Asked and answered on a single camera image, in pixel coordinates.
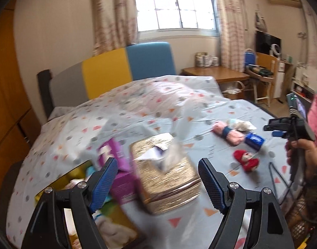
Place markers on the white tote bag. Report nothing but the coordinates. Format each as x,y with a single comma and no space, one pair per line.
232,89

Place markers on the white leaf print box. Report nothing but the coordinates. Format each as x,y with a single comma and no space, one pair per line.
304,75

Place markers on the red strawberry plush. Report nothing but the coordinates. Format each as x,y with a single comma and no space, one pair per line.
245,159

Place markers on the white round fan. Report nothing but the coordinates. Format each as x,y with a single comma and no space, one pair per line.
275,49

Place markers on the wooden chair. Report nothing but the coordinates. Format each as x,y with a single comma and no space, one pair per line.
249,57

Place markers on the window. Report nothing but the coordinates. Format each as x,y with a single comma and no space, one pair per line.
174,5

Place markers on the low shelf unit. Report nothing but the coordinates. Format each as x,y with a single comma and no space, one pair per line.
302,90

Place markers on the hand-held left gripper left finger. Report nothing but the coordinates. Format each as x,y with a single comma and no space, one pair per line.
104,184

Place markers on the round tray with tools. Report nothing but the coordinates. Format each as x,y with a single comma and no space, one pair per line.
259,71

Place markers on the metal pole stand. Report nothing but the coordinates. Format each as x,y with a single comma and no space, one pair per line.
243,5

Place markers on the purple tissue box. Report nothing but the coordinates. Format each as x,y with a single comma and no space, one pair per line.
122,166

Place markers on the beige patterned curtain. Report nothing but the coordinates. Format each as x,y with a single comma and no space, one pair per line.
114,13
231,26

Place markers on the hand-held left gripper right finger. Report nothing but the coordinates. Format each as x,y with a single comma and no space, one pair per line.
211,184

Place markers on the gold metal tray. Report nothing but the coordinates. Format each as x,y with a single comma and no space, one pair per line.
75,170

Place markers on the pink towel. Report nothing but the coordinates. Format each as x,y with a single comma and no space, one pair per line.
226,133

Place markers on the wooden desk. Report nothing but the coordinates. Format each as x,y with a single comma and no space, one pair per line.
215,74

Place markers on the beige side curtain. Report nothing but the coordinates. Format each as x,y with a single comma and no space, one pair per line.
311,31

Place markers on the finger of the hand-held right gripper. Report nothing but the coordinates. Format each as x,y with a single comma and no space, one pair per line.
278,134
276,125

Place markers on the small white box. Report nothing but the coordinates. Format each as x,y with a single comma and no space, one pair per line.
213,61

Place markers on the white cabinet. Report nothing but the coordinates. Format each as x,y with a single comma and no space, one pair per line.
280,80

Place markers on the grey yellow blue headboard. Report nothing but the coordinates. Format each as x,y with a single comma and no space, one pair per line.
104,75

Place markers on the wooden board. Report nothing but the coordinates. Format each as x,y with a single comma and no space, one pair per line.
265,59

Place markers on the blue tissue pack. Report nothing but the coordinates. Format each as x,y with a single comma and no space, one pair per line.
254,140

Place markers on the person's right hand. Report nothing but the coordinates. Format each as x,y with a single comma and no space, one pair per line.
313,158

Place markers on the wooden wardrobe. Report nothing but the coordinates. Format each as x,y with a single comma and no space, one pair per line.
8,83

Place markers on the black television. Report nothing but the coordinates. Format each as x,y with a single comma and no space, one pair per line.
267,42

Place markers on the gold embossed tissue box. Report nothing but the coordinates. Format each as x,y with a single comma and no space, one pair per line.
169,179

